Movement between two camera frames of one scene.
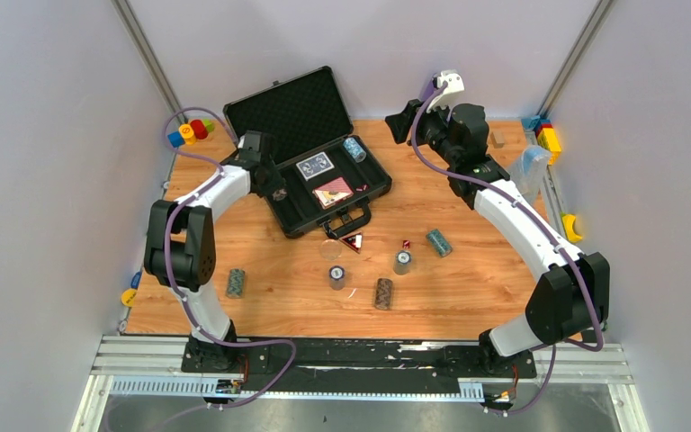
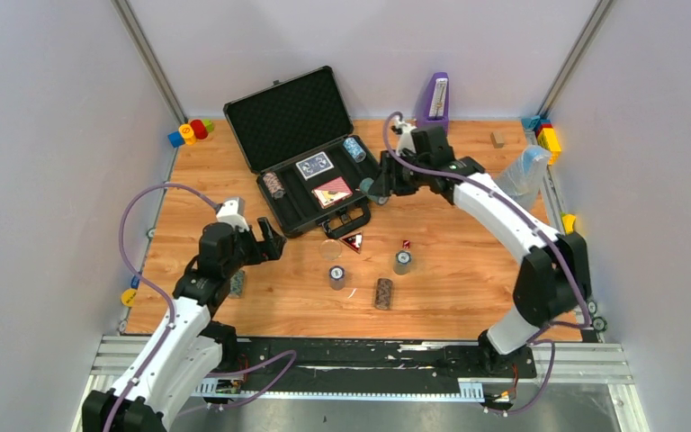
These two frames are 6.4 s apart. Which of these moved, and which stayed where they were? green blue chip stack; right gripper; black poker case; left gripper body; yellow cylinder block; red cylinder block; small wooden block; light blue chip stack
Moved: left gripper body; right gripper; green blue chip stack
Stayed: red cylinder block; black poker case; yellow cylinder block; small wooden block; light blue chip stack
